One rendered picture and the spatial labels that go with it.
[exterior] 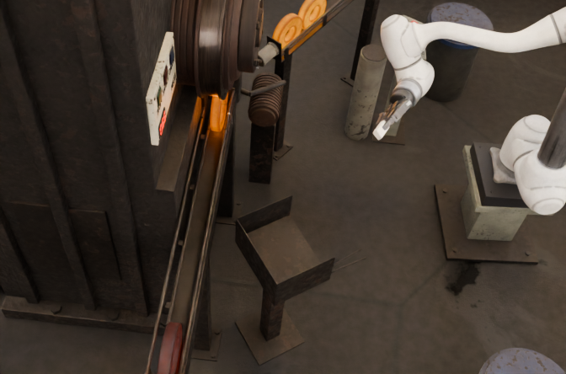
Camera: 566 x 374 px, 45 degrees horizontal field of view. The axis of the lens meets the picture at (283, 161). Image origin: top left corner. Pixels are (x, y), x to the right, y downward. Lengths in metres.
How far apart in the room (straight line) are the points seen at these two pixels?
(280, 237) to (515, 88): 1.99
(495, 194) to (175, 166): 1.31
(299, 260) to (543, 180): 0.92
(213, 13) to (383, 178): 1.55
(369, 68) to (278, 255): 1.12
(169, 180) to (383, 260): 1.23
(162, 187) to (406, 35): 0.93
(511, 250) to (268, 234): 1.28
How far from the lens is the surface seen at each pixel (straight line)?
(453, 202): 3.20
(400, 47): 2.30
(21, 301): 2.83
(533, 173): 2.55
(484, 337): 2.91
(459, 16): 3.48
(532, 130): 2.68
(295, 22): 2.74
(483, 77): 3.85
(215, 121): 2.32
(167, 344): 1.86
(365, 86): 3.08
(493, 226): 3.04
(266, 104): 2.71
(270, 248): 2.21
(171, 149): 2.10
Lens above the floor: 2.48
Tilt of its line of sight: 51 degrees down
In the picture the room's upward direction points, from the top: 6 degrees clockwise
